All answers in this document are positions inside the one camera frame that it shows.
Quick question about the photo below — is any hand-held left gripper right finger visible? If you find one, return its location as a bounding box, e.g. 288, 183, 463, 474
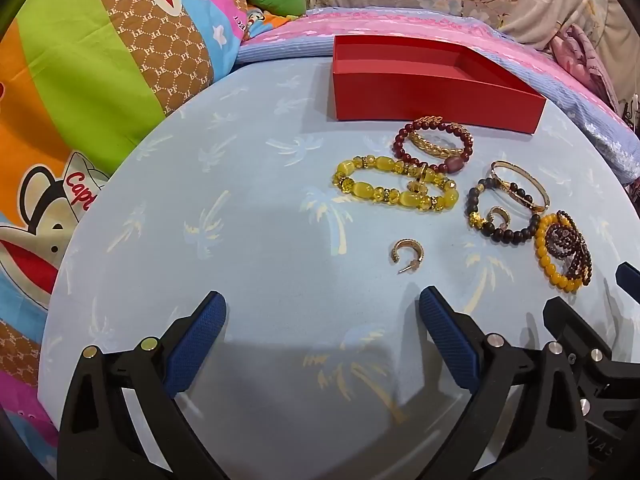
419, 286, 590, 480

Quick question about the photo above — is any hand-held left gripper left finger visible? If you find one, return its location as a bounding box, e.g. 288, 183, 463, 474
57, 290, 232, 480

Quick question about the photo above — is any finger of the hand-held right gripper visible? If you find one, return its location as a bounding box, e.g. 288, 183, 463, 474
544, 296, 616, 367
616, 262, 640, 306

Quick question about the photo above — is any dark purple small bead bracelet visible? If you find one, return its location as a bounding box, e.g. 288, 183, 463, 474
545, 210, 593, 283

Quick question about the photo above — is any yellow round bead bracelet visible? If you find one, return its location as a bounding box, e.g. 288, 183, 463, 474
534, 212, 586, 293

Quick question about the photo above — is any dark brown bead bracelet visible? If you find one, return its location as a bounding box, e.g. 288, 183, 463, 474
465, 177, 543, 245

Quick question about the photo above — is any thin gold bangle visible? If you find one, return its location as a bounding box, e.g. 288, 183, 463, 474
489, 160, 551, 213

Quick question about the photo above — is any gold ring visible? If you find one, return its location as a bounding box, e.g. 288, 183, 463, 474
407, 164, 436, 196

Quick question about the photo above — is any dark red bead bracelet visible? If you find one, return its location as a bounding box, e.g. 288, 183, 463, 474
391, 119, 475, 175

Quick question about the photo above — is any translucent yellow bead bracelet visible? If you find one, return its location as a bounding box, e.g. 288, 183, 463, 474
332, 155, 460, 212

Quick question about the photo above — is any gold chain cuff bracelet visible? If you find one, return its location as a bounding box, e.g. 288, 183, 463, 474
409, 116, 468, 157

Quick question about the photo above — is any red cardboard box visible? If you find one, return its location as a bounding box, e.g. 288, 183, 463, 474
328, 35, 547, 136

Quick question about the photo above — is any pink patterned cloth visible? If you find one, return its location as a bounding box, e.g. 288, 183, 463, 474
550, 22, 640, 131

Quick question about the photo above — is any colourful cartoon monkey blanket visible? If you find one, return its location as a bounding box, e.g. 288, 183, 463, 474
0, 0, 286, 441

